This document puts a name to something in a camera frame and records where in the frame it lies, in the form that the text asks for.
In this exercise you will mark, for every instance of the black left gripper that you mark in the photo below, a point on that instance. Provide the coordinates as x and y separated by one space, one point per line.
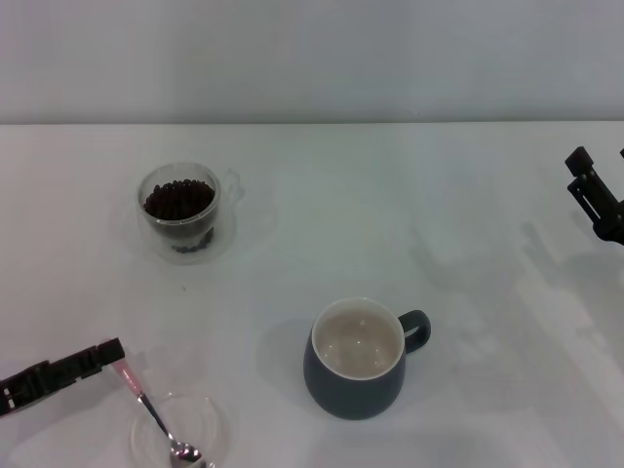
24 390

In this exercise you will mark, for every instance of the small clear glass bowl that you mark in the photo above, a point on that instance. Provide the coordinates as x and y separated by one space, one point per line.
214 429

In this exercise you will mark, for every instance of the dark blue ceramic mug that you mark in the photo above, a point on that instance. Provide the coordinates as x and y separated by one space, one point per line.
351 397

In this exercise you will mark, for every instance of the dark coffee beans heap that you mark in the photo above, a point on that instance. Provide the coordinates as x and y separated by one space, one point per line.
178 200

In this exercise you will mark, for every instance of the clear double-wall glass cup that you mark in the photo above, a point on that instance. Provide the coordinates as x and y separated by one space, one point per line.
220 195

